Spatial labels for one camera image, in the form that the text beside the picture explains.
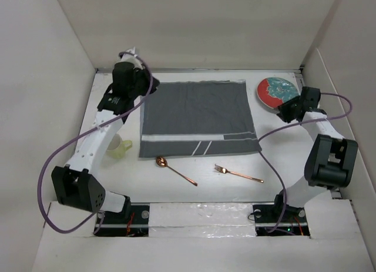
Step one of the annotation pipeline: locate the teal and red plate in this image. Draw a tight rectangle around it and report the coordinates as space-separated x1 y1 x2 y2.
256 77 300 109

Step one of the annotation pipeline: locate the pale yellow mug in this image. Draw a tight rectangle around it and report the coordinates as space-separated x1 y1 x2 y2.
106 134 133 159

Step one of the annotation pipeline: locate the grey cloth placemat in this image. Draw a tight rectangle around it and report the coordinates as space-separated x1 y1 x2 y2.
139 80 261 159

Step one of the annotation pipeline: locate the copper spoon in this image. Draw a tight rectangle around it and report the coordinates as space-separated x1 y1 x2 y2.
155 156 198 186

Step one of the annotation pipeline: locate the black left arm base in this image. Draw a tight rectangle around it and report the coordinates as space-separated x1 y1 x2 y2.
93 203 150 237

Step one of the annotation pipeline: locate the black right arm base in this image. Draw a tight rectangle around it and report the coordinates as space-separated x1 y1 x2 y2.
248 203 310 237

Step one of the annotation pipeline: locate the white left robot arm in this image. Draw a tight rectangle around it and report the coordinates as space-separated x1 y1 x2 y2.
52 48 159 223

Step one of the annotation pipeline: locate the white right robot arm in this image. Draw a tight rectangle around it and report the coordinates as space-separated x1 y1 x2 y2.
271 87 358 221

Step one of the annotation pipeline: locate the copper fork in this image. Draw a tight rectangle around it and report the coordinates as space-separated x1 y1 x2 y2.
214 164 264 183

